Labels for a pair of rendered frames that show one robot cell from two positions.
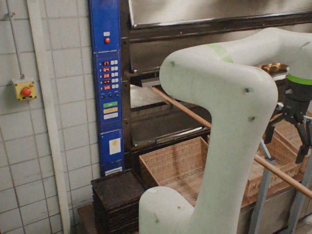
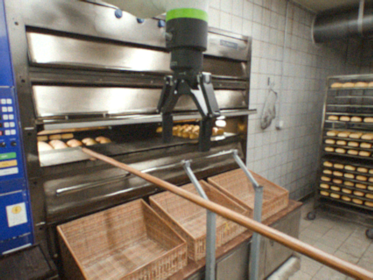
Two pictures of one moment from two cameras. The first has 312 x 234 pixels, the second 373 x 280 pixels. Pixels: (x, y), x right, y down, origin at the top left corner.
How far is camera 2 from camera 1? 67 cm
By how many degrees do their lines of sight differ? 19
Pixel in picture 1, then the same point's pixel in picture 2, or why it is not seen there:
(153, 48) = (67, 93)
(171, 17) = (85, 60)
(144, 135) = (63, 199)
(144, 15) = (48, 52)
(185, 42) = (109, 91)
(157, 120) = (83, 181)
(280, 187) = (231, 244)
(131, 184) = (31, 262)
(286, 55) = not seen: outside the picture
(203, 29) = (127, 80)
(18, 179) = not seen: outside the picture
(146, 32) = (54, 73)
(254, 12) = not seen: hidden behind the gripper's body
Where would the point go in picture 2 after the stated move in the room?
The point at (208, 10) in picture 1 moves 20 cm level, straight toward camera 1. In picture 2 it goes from (130, 60) to (123, 55)
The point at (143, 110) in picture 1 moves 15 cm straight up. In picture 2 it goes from (60, 167) to (57, 140)
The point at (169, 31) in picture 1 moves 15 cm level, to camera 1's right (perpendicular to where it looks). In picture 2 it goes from (85, 76) to (113, 77)
